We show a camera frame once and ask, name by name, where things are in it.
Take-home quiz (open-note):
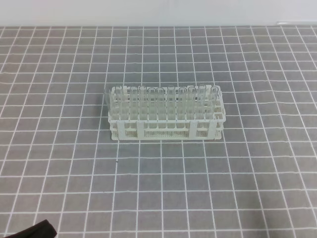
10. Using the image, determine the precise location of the clear glass test tube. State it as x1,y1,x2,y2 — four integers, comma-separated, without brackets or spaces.
209,86,218,119

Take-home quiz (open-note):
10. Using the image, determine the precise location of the clear test tube in rack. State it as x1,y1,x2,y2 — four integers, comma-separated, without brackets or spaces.
177,87,187,120
197,84,206,119
139,86,148,120
115,86,129,120
167,86,176,120
104,88,112,116
157,87,166,120
186,86,196,120

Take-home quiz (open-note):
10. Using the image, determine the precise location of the white plastic test tube rack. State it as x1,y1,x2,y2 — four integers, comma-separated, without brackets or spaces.
108,85,226,140

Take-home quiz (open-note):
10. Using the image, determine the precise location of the grey checkered tablecloth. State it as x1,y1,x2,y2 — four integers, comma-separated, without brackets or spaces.
0,25,317,238

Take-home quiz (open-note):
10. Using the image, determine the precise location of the dark object bottom left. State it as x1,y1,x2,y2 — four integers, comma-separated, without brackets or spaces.
5,220,57,238

